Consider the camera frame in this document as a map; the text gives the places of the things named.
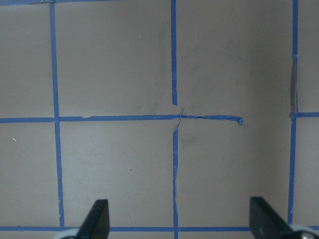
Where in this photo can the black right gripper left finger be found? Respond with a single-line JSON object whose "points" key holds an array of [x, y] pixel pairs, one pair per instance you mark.
{"points": [[97, 223]]}

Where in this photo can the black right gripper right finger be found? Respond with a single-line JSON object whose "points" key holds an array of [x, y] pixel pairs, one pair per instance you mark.
{"points": [[265, 222]]}

